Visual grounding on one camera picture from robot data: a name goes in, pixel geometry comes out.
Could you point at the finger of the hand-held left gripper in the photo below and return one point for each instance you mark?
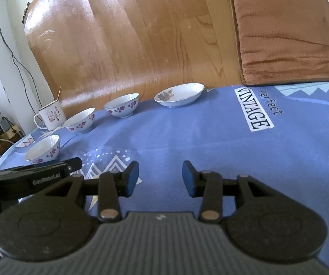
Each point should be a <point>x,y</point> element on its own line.
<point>74,163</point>

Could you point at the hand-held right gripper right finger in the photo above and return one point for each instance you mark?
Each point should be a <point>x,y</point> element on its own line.
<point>188,178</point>

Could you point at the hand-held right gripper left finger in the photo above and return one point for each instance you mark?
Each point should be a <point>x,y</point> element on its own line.
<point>131,180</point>

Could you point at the white floral bowl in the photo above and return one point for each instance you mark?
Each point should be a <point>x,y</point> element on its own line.
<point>80,121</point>
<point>122,106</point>
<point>42,150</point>

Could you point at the white floral plate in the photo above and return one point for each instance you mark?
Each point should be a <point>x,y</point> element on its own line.
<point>178,94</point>

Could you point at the blue printed tablecloth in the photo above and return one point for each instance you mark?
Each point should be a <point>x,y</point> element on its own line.
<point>204,137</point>

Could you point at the beige power strip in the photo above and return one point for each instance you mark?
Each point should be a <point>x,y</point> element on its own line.
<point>9,134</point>

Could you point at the white enamel mug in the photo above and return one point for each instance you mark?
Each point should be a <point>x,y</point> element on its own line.
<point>52,116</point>

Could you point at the black charger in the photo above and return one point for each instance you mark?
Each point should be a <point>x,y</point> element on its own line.
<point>4,124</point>

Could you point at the thin stick in mug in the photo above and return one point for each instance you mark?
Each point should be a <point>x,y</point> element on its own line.
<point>59,93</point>

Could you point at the wood-pattern vinyl sheet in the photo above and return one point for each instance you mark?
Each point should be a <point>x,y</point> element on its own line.
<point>130,40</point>

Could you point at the black tape strip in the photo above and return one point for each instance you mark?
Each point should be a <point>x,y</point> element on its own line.
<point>25,12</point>

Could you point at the brown seat cushion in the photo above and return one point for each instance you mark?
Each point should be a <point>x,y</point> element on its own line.
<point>287,34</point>

